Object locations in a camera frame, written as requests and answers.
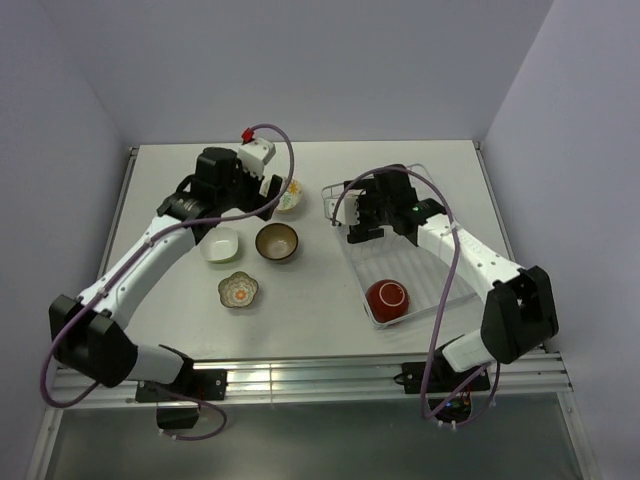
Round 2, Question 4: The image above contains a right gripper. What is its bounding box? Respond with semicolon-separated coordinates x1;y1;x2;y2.
344;178;395;244

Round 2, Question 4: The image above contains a floral leaf pattern bowl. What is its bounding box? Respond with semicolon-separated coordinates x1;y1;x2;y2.
276;179;304;213

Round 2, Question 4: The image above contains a red bowl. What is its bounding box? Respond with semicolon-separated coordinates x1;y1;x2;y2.
365;279;410;324

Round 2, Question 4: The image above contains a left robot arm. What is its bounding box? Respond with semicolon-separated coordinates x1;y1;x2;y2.
49;138;284;399

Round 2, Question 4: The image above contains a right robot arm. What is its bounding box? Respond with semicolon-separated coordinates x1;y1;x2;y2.
330;164;559;390

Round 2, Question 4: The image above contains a flower shaped patterned dish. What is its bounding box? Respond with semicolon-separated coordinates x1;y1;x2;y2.
217;271;259;309

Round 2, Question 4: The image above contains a brown rimmed beige bowl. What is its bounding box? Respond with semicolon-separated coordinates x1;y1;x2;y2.
254;223;299;262

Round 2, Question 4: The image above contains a white square bowl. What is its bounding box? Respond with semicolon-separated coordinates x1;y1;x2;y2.
199;227;239;263

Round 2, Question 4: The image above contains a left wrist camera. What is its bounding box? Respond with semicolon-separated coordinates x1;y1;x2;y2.
237;128;276;179

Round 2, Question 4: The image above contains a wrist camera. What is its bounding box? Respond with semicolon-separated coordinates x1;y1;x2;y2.
324;191;360;226
237;128;276;179

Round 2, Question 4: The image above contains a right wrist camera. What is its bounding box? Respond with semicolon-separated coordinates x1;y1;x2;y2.
324;191;360;226

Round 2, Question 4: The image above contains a white wire dish rack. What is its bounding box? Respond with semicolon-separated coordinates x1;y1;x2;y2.
321;175;479;329

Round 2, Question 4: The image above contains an aluminium frame rail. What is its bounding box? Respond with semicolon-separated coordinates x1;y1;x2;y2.
47;354;574;411

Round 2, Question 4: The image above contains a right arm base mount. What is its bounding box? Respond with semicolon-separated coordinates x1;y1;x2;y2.
393;360;491;423

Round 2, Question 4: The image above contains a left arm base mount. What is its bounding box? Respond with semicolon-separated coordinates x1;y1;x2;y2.
134;369;228;442

